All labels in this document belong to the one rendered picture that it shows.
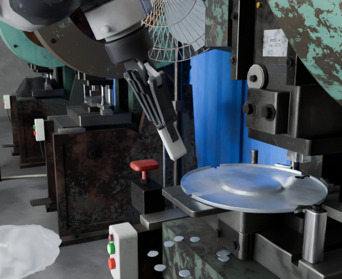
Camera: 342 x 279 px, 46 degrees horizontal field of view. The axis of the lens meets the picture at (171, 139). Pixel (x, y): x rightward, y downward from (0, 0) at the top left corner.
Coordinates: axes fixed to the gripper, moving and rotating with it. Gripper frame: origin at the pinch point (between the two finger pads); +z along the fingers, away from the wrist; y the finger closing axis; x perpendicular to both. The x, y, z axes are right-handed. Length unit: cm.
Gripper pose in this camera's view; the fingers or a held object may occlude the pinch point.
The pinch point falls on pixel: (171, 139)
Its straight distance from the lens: 72.3
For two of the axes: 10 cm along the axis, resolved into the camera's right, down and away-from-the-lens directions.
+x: 8.1, -5.0, 3.0
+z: 3.8, 8.4, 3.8
